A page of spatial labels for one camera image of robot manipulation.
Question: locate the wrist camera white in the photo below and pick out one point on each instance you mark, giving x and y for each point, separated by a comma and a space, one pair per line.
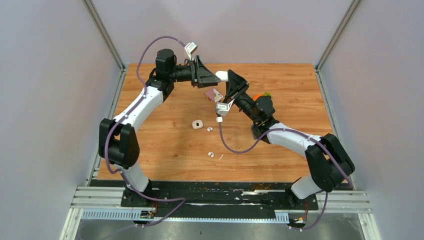
223, 108
190, 48

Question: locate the left aluminium corner post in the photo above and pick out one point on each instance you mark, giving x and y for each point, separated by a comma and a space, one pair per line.
96, 18

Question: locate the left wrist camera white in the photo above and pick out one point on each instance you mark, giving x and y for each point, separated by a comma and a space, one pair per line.
190, 48

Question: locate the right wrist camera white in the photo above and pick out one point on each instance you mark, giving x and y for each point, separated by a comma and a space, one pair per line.
223, 108

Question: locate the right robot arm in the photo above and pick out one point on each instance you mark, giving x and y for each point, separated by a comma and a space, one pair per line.
328, 162

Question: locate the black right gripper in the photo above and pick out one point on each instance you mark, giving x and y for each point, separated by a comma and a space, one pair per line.
236, 86

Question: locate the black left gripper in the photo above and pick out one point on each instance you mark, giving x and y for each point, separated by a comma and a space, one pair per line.
201, 76

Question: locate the right aluminium corner post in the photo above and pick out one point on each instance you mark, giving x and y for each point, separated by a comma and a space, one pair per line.
337, 33

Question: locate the white earbud charging case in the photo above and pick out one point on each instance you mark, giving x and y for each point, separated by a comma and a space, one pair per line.
197, 124

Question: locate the playing card box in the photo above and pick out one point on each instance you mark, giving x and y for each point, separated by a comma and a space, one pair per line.
213, 95

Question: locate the blue building block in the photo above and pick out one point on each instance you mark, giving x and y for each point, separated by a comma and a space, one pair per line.
253, 131

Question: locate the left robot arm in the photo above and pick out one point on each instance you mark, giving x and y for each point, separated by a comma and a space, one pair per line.
118, 142

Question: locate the orange ring toy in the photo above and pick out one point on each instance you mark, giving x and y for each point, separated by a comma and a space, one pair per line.
257, 96

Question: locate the aluminium corner post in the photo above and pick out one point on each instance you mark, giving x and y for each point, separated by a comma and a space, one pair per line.
337, 33
96, 18

